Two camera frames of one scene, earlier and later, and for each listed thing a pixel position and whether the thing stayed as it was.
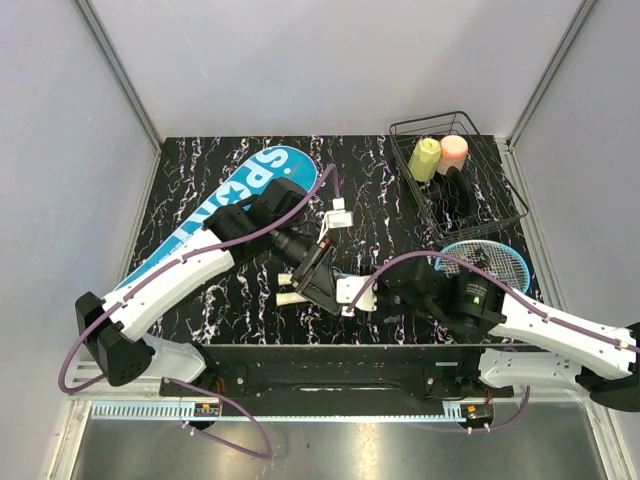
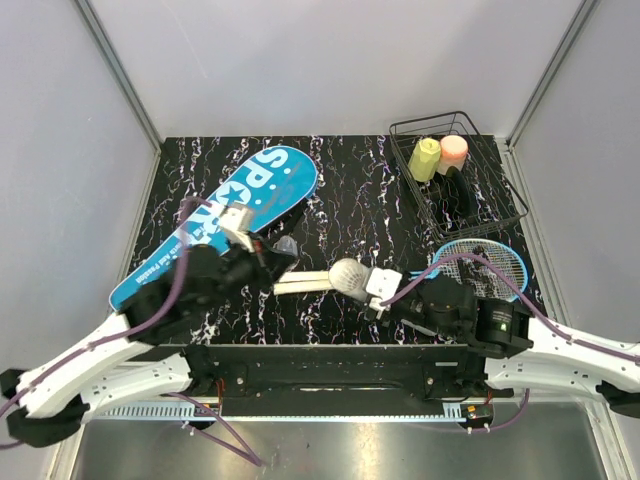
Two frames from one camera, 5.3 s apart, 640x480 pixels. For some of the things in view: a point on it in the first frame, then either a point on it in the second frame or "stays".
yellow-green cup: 424,159 stays
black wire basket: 456,184 stays
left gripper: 317,279 to 270,266
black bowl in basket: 455,197 stays
